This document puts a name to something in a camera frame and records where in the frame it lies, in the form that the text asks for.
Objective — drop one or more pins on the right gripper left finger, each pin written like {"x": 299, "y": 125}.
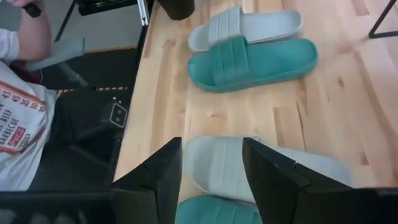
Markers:
{"x": 164, "y": 174}

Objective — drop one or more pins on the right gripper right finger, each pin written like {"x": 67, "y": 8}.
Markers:
{"x": 273, "y": 186}

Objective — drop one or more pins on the grey slide sandal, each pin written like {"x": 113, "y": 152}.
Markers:
{"x": 267, "y": 26}
{"x": 214, "y": 165}

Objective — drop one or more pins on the teal slide sandal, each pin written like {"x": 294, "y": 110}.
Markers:
{"x": 214, "y": 213}
{"x": 273, "y": 62}

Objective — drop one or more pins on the wooden shelf with black legs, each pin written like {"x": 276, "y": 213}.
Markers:
{"x": 384, "y": 34}

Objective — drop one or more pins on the person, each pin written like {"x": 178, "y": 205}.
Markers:
{"x": 21, "y": 124}

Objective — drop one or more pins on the black plant pot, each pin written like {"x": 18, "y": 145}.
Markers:
{"x": 175, "y": 7}

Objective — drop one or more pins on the black equipment box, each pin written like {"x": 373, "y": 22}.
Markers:
{"x": 105, "y": 6}

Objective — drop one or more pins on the black handheld device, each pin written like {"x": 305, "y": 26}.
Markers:
{"x": 32, "y": 10}

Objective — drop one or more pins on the person's hand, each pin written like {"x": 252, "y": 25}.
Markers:
{"x": 17, "y": 2}

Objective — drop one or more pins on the black table frame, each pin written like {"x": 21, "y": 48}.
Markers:
{"x": 140, "y": 40}

